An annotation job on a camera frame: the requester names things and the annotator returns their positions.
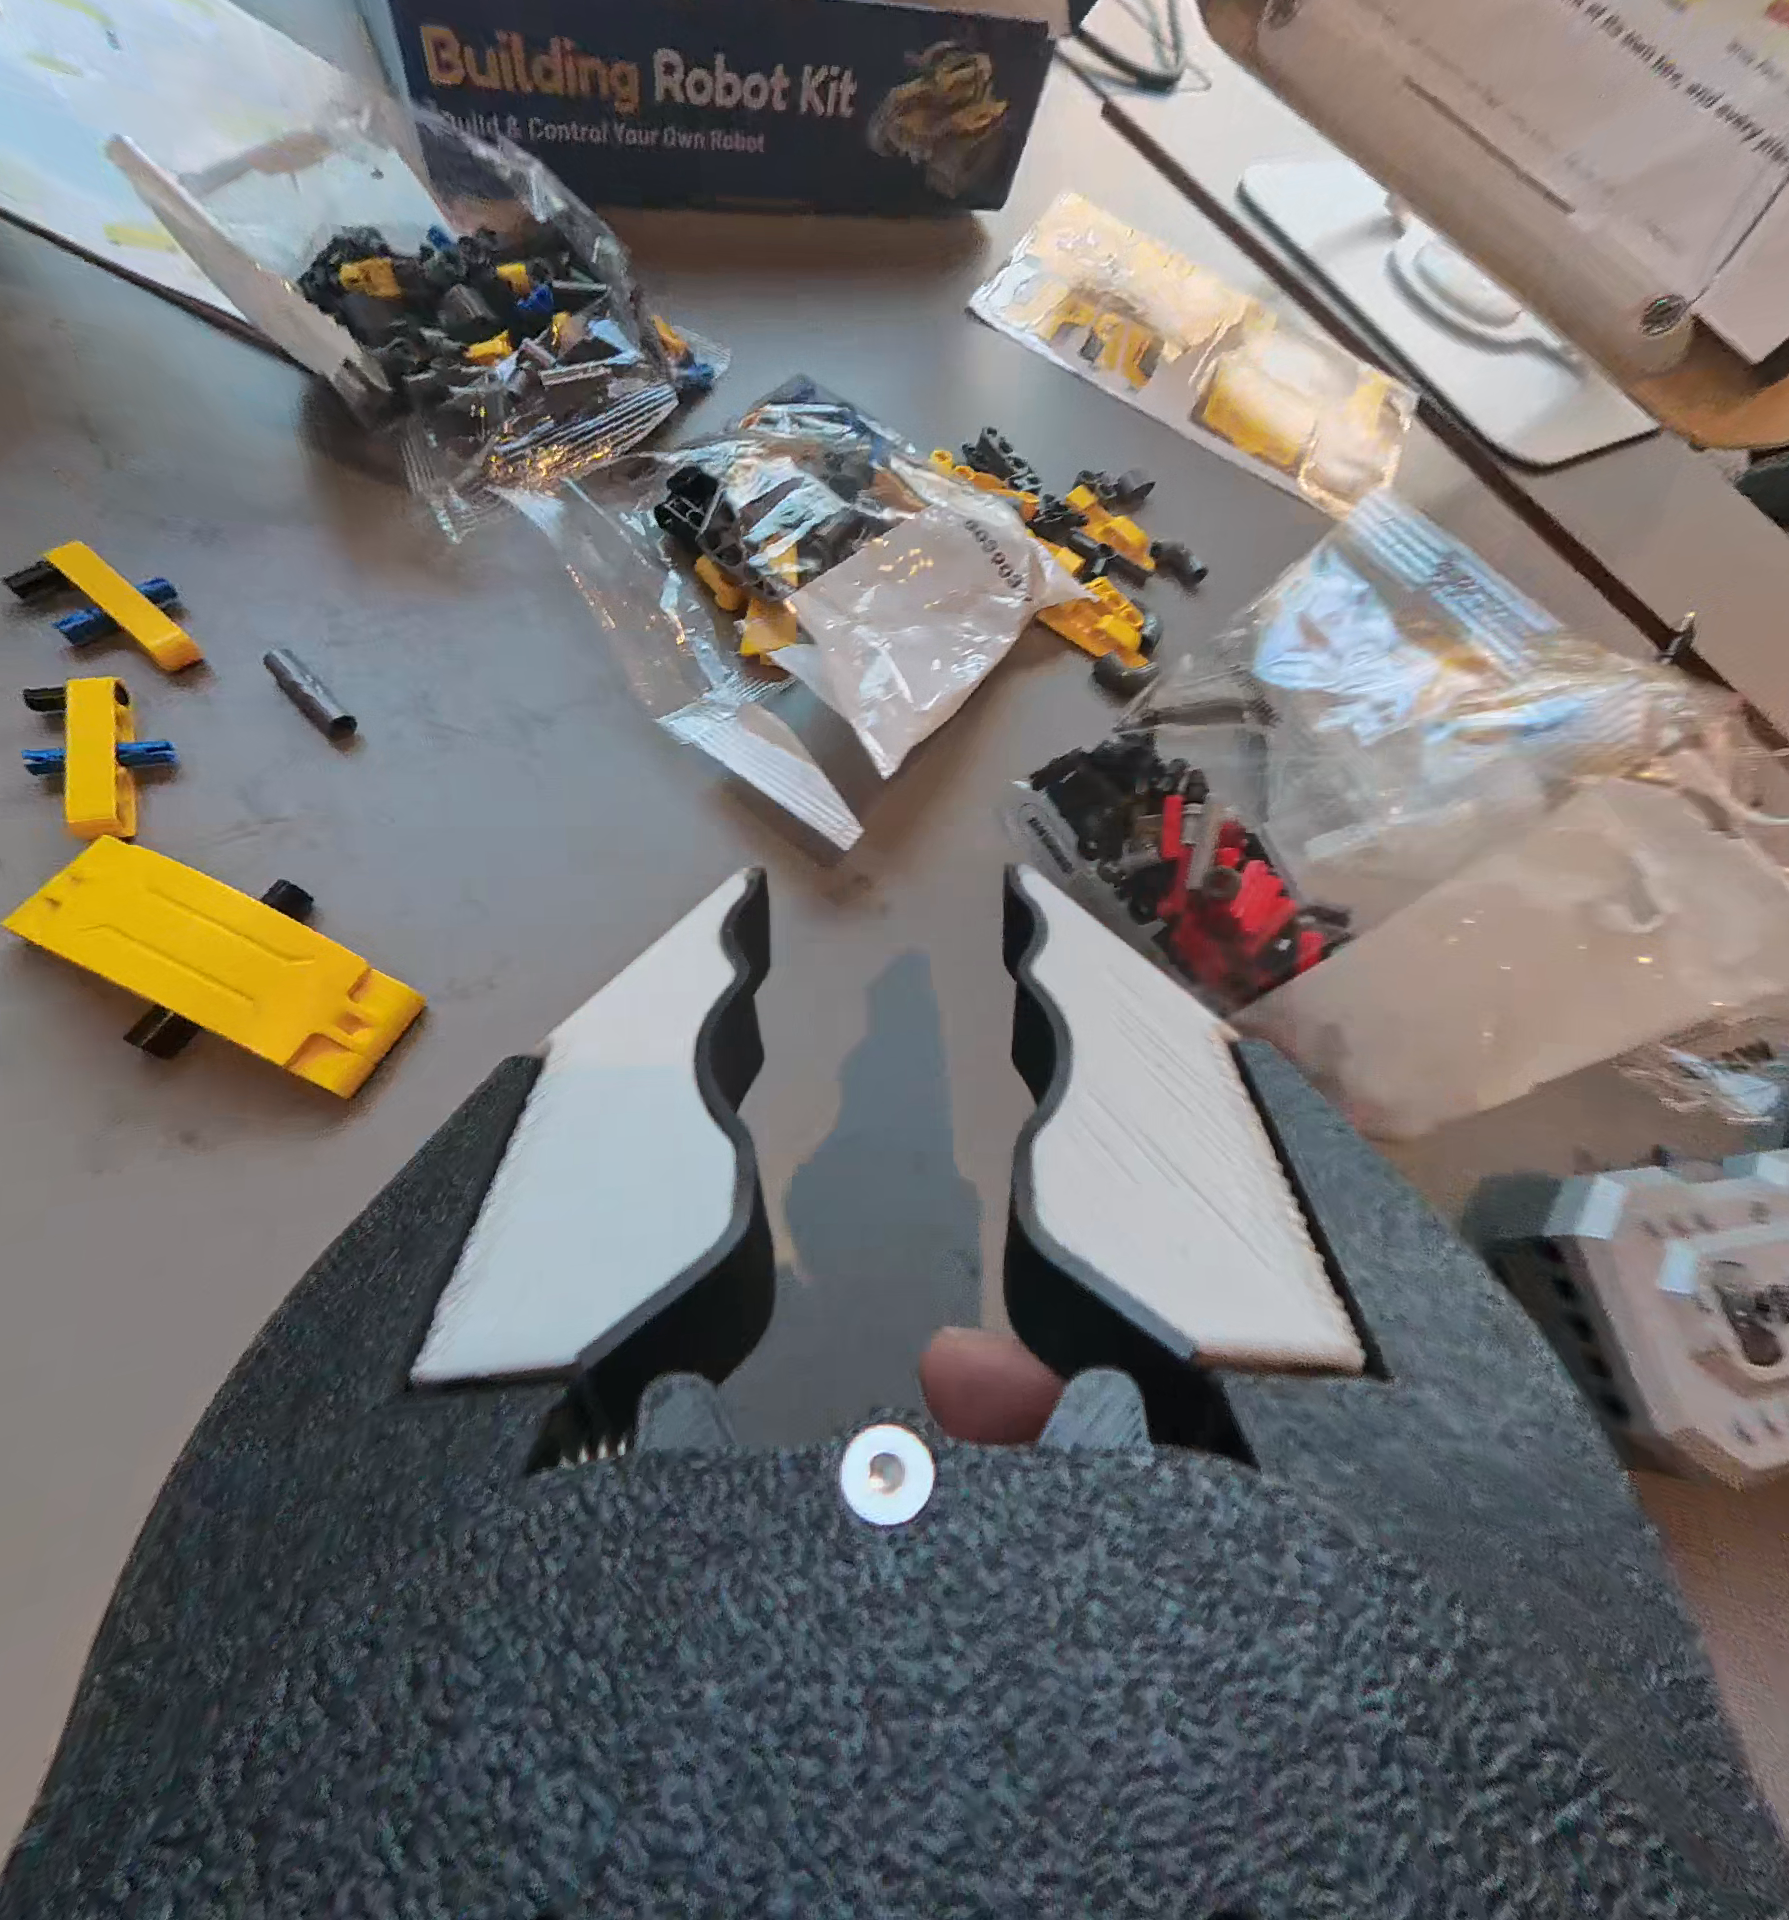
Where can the yellow curved panel piece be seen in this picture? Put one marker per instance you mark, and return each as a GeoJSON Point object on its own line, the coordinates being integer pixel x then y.
{"type": "Point", "coordinates": [205, 960]}

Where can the person's right hand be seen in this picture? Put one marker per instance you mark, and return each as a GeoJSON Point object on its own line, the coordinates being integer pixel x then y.
{"type": "Point", "coordinates": [992, 1387]}

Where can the yellow black sticker sheet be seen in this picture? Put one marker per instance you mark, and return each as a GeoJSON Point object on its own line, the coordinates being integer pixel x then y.
{"type": "Point", "coordinates": [1209, 346]}

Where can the short yellow beam with pins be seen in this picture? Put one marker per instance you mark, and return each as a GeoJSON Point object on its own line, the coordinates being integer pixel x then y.
{"type": "Point", "coordinates": [123, 600]}

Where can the white grey control block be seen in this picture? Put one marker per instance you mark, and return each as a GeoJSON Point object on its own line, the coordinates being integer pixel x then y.
{"type": "Point", "coordinates": [1706, 1305]}

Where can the white flat stand base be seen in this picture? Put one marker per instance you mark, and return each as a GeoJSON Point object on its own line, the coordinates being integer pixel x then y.
{"type": "Point", "coordinates": [1510, 375]}

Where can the instruction booklet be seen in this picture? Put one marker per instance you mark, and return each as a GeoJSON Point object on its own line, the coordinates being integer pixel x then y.
{"type": "Point", "coordinates": [116, 134]}

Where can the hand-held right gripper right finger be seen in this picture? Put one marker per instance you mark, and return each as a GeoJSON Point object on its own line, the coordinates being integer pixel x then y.
{"type": "Point", "coordinates": [1180, 1202]}

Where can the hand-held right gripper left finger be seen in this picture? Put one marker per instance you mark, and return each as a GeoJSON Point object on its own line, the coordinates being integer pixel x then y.
{"type": "Point", "coordinates": [593, 1202]}

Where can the clear bag black red parts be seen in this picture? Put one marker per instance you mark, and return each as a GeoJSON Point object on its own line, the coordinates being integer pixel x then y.
{"type": "Point", "coordinates": [1436, 721]}

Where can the clear bag of mixed parts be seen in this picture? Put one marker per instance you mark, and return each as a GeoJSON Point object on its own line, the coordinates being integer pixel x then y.
{"type": "Point", "coordinates": [895, 615]}

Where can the blue robot kit box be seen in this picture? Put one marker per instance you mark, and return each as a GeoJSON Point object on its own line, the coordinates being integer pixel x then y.
{"type": "Point", "coordinates": [715, 89]}

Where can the clear bag of dark parts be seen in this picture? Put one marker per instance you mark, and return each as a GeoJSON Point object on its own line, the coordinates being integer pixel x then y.
{"type": "Point", "coordinates": [459, 331]}

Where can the grey tube connector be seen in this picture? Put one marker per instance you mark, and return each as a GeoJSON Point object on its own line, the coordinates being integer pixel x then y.
{"type": "Point", "coordinates": [309, 692]}

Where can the pile of loose toy parts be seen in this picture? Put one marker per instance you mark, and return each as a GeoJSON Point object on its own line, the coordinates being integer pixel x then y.
{"type": "Point", "coordinates": [1106, 572]}

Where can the long yellow beam with pins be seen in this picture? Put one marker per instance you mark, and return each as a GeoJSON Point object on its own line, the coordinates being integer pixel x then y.
{"type": "Point", "coordinates": [100, 765]}

